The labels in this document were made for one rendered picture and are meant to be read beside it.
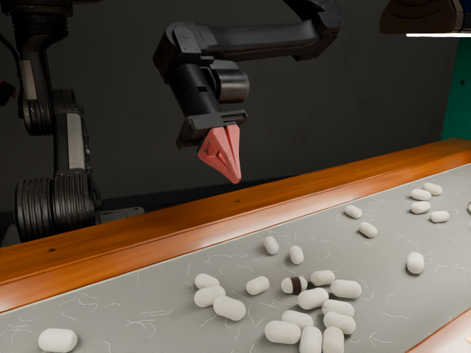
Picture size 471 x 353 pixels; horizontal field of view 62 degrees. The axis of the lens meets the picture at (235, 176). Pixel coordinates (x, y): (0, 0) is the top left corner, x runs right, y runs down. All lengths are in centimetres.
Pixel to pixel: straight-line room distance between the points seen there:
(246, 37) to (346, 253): 41
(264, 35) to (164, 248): 44
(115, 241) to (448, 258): 48
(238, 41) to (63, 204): 42
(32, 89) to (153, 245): 53
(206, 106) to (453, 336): 41
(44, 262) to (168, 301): 17
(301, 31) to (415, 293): 55
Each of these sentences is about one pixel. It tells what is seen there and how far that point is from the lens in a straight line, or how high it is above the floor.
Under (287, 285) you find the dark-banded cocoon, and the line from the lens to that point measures 49.
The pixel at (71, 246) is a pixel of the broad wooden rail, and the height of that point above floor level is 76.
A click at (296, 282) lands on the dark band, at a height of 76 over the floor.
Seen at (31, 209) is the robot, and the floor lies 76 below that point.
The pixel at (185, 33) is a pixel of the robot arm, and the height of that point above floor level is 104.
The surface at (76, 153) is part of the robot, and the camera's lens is 84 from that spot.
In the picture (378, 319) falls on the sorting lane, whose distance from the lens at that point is 49.
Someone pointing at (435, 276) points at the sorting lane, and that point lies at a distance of 59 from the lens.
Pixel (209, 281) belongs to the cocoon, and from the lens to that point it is 49.
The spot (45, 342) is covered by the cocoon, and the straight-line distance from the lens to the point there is 45.
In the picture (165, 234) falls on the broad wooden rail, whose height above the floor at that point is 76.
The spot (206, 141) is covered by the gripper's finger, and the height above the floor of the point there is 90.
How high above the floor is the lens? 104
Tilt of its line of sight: 20 degrees down
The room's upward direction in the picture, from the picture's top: straight up
